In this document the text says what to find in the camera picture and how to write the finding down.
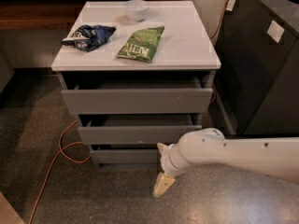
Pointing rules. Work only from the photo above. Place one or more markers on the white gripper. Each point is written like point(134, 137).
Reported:
point(167, 160)

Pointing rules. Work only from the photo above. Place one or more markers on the grey bottom drawer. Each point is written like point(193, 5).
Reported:
point(125, 155)

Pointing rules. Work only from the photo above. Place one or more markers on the grey drawer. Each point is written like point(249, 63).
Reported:
point(125, 155)
point(111, 96)
point(135, 129)

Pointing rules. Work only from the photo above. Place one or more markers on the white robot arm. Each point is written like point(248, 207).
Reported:
point(277, 157)

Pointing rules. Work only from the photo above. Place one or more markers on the grey middle drawer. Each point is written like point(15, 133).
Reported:
point(135, 129)

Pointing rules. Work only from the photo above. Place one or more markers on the grey top drawer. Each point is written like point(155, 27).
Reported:
point(111, 96)

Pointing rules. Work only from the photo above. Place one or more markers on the grey drawer cabinet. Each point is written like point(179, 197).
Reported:
point(184, 51)

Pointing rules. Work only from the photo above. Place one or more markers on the green chip bag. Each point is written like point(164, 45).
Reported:
point(142, 45)

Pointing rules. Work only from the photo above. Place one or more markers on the dark grey bin cabinet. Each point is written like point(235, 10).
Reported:
point(259, 78)

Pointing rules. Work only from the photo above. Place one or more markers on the blue chip bag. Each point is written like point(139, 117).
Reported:
point(88, 38)

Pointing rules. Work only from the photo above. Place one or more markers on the white bowl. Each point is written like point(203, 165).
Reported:
point(136, 10)

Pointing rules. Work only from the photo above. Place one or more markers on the white label sticker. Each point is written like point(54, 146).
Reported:
point(275, 31)

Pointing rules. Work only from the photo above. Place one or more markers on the wooden bench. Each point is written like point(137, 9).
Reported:
point(42, 14)

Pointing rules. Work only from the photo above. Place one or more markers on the white cable tag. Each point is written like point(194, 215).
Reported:
point(230, 5)

